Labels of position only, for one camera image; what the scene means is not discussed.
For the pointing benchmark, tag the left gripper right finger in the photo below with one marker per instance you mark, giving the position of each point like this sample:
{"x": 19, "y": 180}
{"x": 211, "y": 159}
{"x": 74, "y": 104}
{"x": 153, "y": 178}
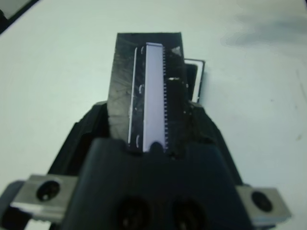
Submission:
{"x": 206, "y": 124}

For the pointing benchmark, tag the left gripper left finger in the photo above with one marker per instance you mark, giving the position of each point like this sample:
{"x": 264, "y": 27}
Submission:
{"x": 81, "y": 134}

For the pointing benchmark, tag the black printed box lid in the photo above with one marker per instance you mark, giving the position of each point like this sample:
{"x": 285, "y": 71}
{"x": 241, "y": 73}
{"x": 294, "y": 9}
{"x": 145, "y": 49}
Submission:
{"x": 122, "y": 83}

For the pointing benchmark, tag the black box base white insert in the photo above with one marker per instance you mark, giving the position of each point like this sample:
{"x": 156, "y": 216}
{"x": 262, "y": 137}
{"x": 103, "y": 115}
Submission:
{"x": 200, "y": 79}

